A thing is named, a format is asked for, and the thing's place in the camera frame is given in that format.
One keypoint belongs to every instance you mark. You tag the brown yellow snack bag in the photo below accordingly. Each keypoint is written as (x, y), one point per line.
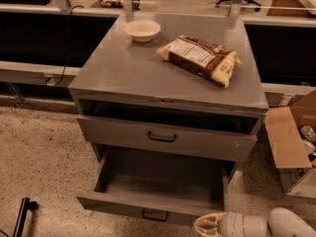
(210, 60)

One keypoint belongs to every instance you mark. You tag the grey drawer cabinet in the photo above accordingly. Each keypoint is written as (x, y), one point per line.
(125, 79)

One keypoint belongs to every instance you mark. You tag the grey drawer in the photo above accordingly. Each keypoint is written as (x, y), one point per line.
(160, 137)
(158, 186)

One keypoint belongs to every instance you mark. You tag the white bowl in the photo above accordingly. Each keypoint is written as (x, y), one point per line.
(142, 30)

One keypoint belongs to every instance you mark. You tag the black stand foot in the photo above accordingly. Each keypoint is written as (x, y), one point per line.
(26, 205)

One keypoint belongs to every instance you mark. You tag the grey bottom drawer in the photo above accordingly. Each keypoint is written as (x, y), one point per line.
(158, 186)

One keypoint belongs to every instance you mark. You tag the grey middle drawer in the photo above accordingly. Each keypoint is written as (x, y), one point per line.
(160, 137)

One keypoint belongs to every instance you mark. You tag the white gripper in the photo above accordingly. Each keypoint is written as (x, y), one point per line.
(234, 225)

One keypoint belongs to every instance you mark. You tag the cardboard box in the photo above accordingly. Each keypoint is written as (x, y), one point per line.
(296, 171)

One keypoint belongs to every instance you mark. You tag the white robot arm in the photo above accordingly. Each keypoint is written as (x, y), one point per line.
(281, 222)

